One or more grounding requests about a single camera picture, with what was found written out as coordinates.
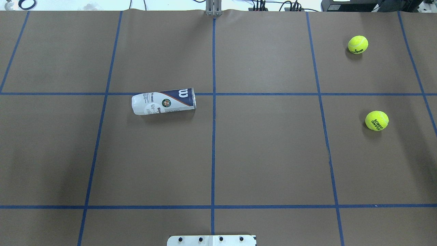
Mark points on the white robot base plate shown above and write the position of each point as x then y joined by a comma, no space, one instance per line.
212,240

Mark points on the blue tape roll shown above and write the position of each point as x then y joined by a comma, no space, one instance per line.
27,5

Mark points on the yellow tennis ball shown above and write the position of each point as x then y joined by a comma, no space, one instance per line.
357,44
376,120

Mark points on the black power strip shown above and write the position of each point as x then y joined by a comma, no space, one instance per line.
284,8

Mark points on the aluminium frame post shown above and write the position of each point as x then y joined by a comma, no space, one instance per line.
213,8

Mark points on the Wilson tennis ball can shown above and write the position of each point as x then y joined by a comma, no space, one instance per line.
164,101

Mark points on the black box on table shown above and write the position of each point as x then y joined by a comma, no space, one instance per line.
348,5

